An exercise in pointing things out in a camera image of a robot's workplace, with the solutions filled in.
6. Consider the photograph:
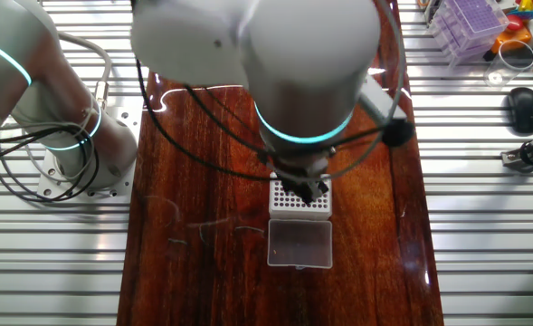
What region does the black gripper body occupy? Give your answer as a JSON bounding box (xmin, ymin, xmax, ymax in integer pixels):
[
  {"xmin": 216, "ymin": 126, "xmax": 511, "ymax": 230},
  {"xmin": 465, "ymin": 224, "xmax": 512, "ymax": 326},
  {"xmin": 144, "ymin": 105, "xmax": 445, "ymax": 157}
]
[{"xmin": 281, "ymin": 175, "xmax": 331, "ymax": 192}]

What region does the white tip rack clear lid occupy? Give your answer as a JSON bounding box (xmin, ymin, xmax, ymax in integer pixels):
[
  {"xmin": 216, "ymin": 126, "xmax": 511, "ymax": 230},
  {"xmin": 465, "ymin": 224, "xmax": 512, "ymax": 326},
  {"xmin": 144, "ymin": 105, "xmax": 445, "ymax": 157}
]
[{"xmin": 266, "ymin": 173, "xmax": 334, "ymax": 271}]

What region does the purple pipette tip box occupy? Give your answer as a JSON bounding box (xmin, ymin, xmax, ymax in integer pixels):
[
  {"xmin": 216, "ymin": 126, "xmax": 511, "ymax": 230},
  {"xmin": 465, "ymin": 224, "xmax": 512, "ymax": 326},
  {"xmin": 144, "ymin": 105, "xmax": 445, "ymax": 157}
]
[{"xmin": 426, "ymin": 0, "xmax": 510, "ymax": 69}]

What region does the dark red wooden board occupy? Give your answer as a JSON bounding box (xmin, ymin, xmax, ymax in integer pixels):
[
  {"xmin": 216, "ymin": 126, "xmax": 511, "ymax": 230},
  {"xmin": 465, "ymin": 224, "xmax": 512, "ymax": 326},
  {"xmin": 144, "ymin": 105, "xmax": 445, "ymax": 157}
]
[{"xmin": 116, "ymin": 0, "xmax": 445, "ymax": 326}]

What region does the clear plastic cup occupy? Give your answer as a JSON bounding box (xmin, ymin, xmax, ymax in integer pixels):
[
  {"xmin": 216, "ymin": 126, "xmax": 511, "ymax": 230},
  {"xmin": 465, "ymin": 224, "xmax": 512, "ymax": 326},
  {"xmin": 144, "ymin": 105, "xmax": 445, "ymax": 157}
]
[{"xmin": 482, "ymin": 39, "xmax": 533, "ymax": 88}]

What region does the black computer mouse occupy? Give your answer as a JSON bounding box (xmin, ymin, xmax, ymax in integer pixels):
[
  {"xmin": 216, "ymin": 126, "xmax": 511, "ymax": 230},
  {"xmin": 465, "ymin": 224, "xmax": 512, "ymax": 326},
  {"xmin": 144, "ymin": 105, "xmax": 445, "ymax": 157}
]
[{"xmin": 506, "ymin": 86, "xmax": 533, "ymax": 135}]

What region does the orange toy with red knob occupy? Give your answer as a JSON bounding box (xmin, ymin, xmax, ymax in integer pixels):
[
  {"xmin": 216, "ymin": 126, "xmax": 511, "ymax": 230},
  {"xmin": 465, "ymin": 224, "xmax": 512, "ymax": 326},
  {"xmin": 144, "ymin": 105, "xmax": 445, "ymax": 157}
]
[{"xmin": 482, "ymin": 0, "xmax": 533, "ymax": 62}]

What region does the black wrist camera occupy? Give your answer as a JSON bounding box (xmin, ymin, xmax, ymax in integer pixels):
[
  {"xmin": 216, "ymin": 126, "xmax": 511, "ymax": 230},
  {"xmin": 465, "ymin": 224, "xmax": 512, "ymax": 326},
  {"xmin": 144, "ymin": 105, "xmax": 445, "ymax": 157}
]
[{"xmin": 381, "ymin": 118, "xmax": 416, "ymax": 149}]

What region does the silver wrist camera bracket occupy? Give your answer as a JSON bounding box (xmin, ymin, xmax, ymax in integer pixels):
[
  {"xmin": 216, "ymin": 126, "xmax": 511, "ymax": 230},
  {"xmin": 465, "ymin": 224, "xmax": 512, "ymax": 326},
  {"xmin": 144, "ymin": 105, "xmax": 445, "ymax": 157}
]
[{"xmin": 358, "ymin": 74, "xmax": 408, "ymax": 124}]

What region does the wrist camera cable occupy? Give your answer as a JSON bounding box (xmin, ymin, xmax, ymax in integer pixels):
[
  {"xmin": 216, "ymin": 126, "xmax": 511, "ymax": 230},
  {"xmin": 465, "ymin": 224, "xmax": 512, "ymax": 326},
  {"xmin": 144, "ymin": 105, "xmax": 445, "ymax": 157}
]
[{"xmin": 132, "ymin": 0, "xmax": 407, "ymax": 185}]

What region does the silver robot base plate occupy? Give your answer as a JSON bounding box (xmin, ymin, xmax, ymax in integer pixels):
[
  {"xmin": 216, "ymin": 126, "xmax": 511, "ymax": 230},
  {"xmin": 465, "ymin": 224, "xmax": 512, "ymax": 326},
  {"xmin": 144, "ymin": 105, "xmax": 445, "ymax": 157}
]
[{"xmin": 37, "ymin": 106, "xmax": 144, "ymax": 205}]

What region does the side camera mount arm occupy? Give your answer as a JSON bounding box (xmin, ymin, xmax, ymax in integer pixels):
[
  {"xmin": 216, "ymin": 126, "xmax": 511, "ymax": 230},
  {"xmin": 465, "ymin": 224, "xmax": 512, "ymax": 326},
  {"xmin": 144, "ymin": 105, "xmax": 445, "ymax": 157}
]
[{"xmin": 500, "ymin": 133, "xmax": 533, "ymax": 176}]

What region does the grey cable with metal connector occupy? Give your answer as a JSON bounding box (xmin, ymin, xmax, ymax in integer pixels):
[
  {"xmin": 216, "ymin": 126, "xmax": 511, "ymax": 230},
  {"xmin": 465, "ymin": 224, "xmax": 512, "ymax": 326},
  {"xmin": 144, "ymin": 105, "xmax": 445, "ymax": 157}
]
[{"xmin": 57, "ymin": 32, "xmax": 113, "ymax": 110}]

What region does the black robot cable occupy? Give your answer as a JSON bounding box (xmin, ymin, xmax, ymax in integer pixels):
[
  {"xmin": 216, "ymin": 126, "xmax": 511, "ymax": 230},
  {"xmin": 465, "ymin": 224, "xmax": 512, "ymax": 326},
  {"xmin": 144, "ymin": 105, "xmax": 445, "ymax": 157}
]
[{"xmin": 0, "ymin": 124, "xmax": 100, "ymax": 204}]

